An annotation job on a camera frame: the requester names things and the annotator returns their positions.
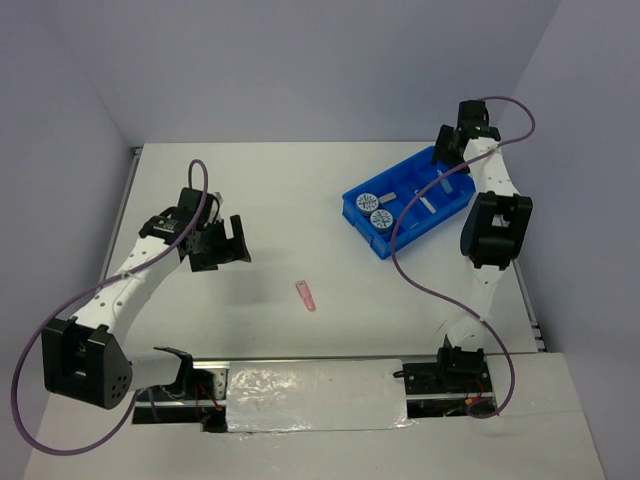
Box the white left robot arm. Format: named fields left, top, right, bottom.
left=41, top=188, right=251, bottom=409

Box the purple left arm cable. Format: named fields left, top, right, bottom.
left=10, top=158, right=209, bottom=456

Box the blue tape roll jar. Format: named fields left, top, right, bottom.
left=369, top=209, right=395, bottom=236

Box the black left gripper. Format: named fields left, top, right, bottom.
left=189, top=214, right=251, bottom=273

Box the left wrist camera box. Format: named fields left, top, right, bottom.
left=208, top=192, right=223, bottom=223

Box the blue utility knife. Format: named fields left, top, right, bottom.
left=440, top=179, right=453, bottom=195

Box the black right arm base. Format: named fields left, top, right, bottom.
left=393, top=345, right=497, bottom=419

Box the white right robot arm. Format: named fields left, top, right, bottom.
left=343, top=98, right=533, bottom=391

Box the silver foil cover plate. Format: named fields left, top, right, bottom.
left=226, top=359, right=411, bottom=433

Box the grey metal blade case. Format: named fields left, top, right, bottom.
left=378, top=192, right=397, bottom=204

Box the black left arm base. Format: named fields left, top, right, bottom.
left=131, top=366, right=229, bottom=433

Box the blue capped white marker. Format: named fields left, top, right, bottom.
left=419, top=196, right=437, bottom=214

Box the blue plastic sorting bin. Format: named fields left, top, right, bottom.
left=342, top=146, right=476, bottom=259

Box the pink utility knife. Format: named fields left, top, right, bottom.
left=295, top=280, right=316, bottom=312

